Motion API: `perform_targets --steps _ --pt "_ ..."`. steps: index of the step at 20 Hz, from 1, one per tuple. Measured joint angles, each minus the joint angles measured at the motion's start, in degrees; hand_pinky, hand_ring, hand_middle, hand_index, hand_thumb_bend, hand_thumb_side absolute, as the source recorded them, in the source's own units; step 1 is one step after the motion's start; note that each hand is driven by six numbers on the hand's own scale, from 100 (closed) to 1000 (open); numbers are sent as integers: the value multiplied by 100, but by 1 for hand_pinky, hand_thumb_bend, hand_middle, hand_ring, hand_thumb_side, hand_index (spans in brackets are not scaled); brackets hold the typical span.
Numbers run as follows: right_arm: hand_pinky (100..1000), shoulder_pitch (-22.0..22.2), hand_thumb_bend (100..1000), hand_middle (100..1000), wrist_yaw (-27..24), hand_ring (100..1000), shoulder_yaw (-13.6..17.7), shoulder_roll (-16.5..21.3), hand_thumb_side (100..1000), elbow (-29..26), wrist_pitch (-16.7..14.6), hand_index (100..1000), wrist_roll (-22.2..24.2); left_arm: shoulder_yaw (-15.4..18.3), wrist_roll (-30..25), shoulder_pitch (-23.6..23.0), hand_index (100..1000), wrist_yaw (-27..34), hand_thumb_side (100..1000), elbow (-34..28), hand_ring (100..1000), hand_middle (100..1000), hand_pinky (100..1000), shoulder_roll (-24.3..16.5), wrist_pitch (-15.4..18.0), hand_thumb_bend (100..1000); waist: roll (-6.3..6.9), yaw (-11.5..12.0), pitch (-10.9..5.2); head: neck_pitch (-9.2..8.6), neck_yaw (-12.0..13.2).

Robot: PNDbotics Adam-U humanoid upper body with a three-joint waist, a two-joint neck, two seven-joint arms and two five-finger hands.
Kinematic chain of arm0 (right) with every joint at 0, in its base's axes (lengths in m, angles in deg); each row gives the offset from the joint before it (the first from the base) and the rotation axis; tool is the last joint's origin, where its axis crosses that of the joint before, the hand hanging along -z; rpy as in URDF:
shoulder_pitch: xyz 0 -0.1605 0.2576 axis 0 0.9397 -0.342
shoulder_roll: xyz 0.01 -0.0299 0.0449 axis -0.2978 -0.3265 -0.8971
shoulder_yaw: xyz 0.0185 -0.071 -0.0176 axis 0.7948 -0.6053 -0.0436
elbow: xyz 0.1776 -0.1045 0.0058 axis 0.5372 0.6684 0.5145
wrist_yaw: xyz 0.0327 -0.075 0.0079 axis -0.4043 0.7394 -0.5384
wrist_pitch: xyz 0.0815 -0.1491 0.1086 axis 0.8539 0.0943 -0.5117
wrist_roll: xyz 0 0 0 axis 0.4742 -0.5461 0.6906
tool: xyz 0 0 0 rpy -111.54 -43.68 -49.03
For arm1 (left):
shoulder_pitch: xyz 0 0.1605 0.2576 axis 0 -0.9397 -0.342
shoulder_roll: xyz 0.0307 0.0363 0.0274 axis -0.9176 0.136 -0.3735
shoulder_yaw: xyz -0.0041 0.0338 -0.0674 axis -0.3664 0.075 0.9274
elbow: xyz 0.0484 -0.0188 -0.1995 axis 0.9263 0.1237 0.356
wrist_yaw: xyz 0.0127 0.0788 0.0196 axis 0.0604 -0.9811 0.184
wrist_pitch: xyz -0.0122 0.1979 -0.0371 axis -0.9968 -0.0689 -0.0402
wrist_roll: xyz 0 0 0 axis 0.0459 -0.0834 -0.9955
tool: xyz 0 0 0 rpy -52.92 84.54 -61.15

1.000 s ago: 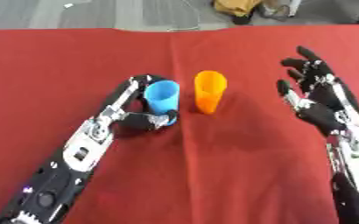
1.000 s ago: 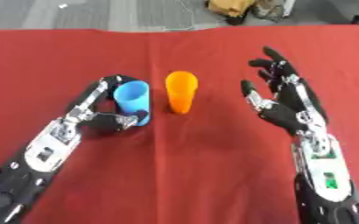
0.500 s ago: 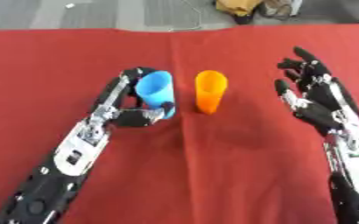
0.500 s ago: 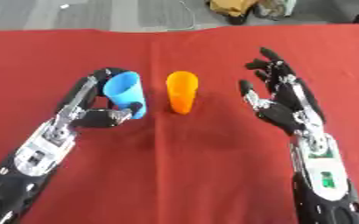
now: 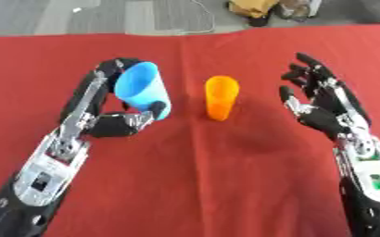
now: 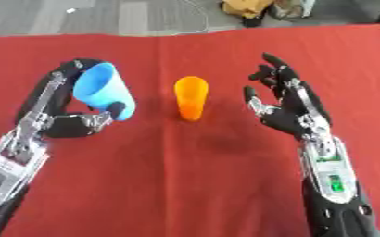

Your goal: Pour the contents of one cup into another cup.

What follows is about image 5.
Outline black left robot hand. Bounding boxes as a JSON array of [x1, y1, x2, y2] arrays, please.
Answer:
[[57, 57, 170, 139]]

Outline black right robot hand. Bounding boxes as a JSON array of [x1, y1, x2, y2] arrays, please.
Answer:
[[277, 52, 374, 141]]

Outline blue plastic cup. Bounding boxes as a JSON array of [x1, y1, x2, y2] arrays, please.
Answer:
[[113, 61, 174, 121]]

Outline orange plastic cup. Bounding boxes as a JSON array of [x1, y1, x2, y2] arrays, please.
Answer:
[[204, 75, 242, 122]]

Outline tan bag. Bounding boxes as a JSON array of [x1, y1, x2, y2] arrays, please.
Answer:
[[225, 0, 283, 19]]

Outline white cable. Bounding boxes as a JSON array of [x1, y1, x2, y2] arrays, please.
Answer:
[[177, 0, 218, 34]]

